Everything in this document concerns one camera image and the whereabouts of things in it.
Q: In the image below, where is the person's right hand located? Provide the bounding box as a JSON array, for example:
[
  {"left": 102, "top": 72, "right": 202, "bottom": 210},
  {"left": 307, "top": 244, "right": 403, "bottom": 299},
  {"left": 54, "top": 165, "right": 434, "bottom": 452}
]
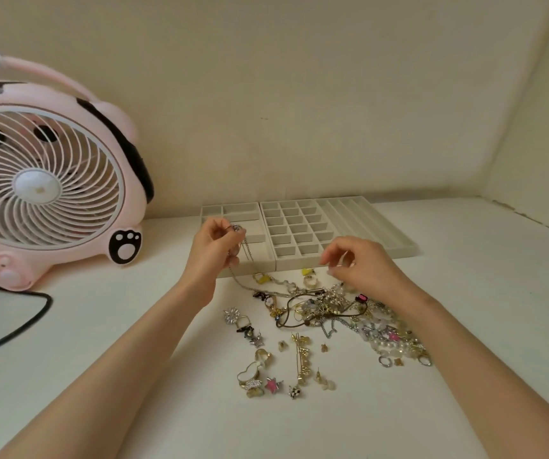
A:
[{"left": 320, "top": 236, "right": 421, "bottom": 316}]

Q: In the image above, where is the person's left hand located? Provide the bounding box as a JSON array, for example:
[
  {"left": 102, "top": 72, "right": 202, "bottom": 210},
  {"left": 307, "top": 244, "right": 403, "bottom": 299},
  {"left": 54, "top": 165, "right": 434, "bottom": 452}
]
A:
[{"left": 178, "top": 216, "right": 248, "bottom": 309}]

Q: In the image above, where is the silver chain necklace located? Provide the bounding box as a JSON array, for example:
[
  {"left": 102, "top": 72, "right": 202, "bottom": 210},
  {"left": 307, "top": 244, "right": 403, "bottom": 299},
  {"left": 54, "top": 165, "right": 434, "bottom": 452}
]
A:
[{"left": 226, "top": 224, "right": 304, "bottom": 298}]

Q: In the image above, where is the grey necklace tray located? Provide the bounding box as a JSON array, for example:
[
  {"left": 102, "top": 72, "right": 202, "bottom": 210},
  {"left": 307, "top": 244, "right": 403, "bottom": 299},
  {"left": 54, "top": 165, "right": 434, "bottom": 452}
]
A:
[{"left": 315, "top": 195, "right": 420, "bottom": 259}]

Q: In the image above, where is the pile of mixed jewelry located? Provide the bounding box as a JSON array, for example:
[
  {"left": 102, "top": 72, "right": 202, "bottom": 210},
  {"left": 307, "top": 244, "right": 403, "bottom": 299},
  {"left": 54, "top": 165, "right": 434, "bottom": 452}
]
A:
[{"left": 222, "top": 267, "right": 434, "bottom": 401}]

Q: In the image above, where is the grey bracelet tray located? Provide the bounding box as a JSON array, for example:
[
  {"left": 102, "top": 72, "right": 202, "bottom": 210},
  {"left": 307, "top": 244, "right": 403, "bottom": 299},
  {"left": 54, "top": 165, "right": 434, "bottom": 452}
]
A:
[{"left": 201, "top": 201, "right": 276, "bottom": 279}]

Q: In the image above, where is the grey earring grid tray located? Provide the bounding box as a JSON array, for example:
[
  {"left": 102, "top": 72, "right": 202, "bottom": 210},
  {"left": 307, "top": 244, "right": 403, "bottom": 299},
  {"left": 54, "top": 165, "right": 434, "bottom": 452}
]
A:
[{"left": 258, "top": 199, "right": 338, "bottom": 273}]

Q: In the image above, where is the person's left forearm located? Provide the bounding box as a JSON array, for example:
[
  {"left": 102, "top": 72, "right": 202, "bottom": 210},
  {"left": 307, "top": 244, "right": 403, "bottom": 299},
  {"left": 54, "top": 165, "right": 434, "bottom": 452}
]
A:
[{"left": 0, "top": 281, "right": 216, "bottom": 459}]

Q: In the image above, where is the person's right forearm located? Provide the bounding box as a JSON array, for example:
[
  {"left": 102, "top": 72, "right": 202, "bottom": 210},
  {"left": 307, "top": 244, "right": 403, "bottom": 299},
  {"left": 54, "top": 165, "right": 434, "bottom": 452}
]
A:
[{"left": 396, "top": 289, "right": 549, "bottom": 459}]

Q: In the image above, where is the white table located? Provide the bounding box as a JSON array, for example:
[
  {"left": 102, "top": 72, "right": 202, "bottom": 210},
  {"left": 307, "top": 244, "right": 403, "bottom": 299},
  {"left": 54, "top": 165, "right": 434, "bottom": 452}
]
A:
[{"left": 0, "top": 195, "right": 549, "bottom": 459}]

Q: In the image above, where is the pink animal-shaped desk fan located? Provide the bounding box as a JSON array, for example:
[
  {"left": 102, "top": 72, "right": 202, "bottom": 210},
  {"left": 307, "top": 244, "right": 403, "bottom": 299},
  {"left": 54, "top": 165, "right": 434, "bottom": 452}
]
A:
[{"left": 0, "top": 41, "right": 156, "bottom": 292}]

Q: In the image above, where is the black power cable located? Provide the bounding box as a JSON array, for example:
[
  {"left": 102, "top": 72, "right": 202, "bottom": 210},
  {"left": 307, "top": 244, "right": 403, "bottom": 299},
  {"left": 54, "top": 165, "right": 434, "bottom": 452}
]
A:
[{"left": 0, "top": 284, "right": 54, "bottom": 361}]

